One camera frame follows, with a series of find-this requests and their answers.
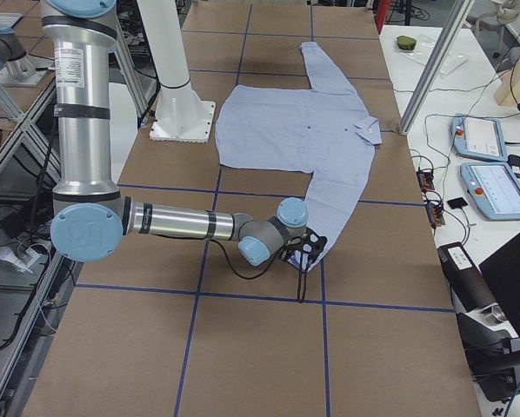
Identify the green object on table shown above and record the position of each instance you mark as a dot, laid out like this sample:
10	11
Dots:
406	43

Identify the far teach pendant tablet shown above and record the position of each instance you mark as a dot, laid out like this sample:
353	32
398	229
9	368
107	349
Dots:
478	138

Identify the near teach pendant tablet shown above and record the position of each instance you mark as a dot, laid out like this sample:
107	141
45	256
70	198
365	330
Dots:
493	188

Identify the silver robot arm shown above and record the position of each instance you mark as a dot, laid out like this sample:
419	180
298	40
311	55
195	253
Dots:
91	215

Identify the black box with label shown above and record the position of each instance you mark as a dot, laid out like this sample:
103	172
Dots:
464	277

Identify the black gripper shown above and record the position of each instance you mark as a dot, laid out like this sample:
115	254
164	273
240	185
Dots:
291	254

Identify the light blue striped shirt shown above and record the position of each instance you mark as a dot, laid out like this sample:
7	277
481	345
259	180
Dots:
324	131

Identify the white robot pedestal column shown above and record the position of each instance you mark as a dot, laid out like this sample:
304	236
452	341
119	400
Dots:
180	114

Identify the teach pendant tablet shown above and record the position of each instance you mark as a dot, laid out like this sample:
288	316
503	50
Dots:
493	188
478	138

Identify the grey aluminium frame post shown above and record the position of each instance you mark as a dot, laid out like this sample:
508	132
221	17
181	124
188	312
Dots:
446	38

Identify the black monitor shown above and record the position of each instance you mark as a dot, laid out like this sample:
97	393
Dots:
501	272

